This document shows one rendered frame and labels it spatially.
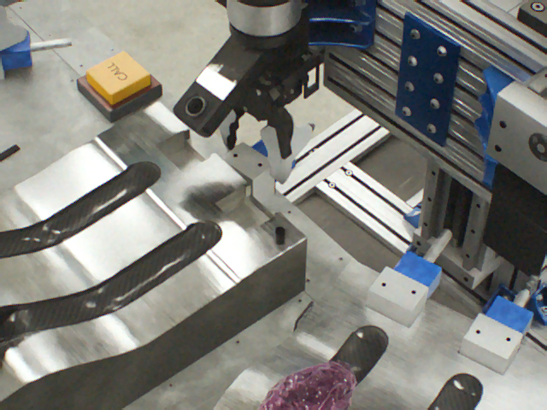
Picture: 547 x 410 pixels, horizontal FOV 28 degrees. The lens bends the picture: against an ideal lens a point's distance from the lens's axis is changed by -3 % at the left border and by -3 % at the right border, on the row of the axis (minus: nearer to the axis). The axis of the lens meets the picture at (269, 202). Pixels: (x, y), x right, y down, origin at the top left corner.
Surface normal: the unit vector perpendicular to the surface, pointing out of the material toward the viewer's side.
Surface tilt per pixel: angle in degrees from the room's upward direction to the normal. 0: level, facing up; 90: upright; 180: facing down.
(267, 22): 90
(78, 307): 24
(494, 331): 0
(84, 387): 90
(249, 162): 0
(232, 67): 31
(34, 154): 0
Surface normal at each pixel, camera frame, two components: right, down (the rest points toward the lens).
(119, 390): 0.63, 0.58
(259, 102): -0.68, 0.55
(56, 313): 0.40, -0.76
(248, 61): -0.33, -0.28
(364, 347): 0.04, -0.65
